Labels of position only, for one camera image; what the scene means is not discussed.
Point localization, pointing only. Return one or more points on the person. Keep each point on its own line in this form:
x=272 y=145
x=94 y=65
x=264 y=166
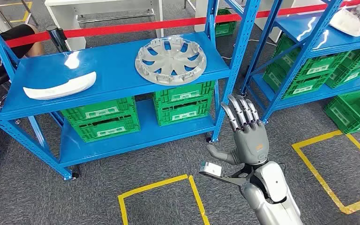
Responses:
x=15 y=37

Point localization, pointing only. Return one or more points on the silver plastic wheel cover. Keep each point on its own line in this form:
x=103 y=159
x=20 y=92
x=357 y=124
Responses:
x=171 y=60

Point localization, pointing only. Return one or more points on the black stanchion post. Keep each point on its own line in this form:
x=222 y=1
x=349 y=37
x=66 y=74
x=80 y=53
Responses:
x=57 y=37

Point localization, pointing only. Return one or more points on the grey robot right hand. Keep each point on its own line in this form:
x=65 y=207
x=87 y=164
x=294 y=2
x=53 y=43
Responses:
x=250 y=143

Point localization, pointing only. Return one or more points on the black camera bracket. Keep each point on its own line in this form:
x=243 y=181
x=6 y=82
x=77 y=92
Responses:
x=229 y=179

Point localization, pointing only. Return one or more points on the white curved plastic part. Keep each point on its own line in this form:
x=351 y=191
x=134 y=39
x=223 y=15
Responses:
x=59 y=88

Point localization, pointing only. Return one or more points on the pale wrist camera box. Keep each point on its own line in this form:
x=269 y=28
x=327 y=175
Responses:
x=211 y=169

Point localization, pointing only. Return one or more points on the white moulded plastic part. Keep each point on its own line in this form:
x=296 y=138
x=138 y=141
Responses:
x=347 y=23

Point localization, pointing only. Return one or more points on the red barrier belt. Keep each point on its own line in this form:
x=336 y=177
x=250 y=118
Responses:
x=136 y=27

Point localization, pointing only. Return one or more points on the blue metal shelf rack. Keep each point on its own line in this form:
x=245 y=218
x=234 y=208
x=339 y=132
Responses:
x=105 y=62
x=295 y=26

